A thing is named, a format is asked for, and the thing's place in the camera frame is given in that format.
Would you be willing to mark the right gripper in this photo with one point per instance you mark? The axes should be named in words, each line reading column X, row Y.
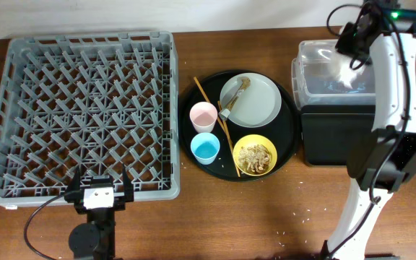
column 347, row 32

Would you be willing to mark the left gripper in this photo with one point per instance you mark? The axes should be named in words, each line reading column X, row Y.
column 74, row 195

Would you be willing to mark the white napkin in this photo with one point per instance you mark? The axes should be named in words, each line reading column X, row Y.
column 341, row 69

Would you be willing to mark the blue cup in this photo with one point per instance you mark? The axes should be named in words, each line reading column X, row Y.
column 205, row 147

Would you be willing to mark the brown stick wrapper waste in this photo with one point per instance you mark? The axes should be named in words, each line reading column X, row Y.
column 245, row 83

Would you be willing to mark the pink cup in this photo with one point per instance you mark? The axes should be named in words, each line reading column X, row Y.
column 203, row 116

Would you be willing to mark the yellow bowl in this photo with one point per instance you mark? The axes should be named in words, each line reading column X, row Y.
column 254, row 139

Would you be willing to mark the food scraps pile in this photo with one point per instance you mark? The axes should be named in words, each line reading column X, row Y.
column 255, row 159

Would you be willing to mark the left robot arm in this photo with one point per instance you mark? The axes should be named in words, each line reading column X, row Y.
column 95, row 239

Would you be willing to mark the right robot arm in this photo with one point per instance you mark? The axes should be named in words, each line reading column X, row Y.
column 383, row 36

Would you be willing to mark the grey dishwasher rack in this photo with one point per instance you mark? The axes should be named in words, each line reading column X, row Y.
column 103, row 105

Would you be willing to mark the clear plastic bin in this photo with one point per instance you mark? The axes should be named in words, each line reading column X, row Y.
column 312, row 83

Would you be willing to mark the black rectangular tray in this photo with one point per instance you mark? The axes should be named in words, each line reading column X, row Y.
column 330, row 132

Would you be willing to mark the grey round plate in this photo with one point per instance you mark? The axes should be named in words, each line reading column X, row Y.
column 257, row 106

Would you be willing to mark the upper wooden chopstick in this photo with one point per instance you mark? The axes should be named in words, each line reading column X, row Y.
column 207, row 100

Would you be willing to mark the wooden chopstick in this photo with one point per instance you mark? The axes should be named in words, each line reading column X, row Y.
column 207, row 100
column 229, row 141

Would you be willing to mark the lower wooden chopstick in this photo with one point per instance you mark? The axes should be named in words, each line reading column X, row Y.
column 229, row 141

